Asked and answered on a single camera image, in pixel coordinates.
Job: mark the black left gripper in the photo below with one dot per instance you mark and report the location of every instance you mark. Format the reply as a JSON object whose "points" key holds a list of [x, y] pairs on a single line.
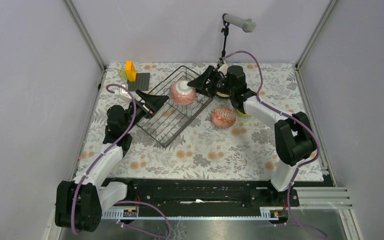
{"points": [[154, 102]]}

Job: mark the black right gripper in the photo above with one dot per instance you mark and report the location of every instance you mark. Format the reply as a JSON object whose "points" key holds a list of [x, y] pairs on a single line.
{"points": [[200, 82]]}

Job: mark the black wire dish rack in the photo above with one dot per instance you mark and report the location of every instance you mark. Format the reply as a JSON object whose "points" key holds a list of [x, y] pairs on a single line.
{"points": [[175, 106]]}

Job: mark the pink patterned bowl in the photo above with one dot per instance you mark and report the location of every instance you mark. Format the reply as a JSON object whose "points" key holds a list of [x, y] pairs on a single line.
{"points": [[181, 93]]}

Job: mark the dark teal bowl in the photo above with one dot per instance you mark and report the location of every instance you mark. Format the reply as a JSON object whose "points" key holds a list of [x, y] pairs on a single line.
{"points": [[222, 95]]}

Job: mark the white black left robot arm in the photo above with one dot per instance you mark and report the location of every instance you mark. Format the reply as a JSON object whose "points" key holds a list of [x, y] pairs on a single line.
{"points": [[81, 201]]}

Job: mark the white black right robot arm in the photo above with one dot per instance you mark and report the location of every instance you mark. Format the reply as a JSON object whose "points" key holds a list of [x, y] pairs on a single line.
{"points": [[294, 138]]}

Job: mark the dark grey building baseplate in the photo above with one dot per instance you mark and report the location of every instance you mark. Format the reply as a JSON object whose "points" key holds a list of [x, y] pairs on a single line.
{"points": [[142, 82]]}

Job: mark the orange toy block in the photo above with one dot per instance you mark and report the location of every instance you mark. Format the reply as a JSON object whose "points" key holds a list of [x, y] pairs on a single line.
{"points": [[130, 71]]}

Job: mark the yellow-green small grid plate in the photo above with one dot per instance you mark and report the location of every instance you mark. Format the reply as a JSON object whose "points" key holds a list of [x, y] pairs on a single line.
{"points": [[122, 74]]}

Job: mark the black microphone tripod stand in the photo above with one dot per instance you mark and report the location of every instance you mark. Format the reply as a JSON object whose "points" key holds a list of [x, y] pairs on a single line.
{"points": [[225, 31]]}

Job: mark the grey microphone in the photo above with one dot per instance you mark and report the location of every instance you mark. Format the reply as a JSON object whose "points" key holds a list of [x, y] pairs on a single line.
{"points": [[247, 25]]}

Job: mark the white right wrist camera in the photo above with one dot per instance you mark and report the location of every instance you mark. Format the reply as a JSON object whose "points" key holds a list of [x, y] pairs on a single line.
{"points": [[222, 66]]}

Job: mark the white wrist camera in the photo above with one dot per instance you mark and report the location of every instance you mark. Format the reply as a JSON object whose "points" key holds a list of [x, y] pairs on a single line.
{"points": [[222, 66], [123, 94]]}

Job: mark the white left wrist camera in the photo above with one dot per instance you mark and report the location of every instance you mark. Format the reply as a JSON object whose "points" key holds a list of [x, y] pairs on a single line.
{"points": [[123, 94]]}

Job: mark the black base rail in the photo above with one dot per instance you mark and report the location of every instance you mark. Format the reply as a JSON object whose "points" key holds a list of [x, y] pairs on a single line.
{"points": [[206, 198]]}

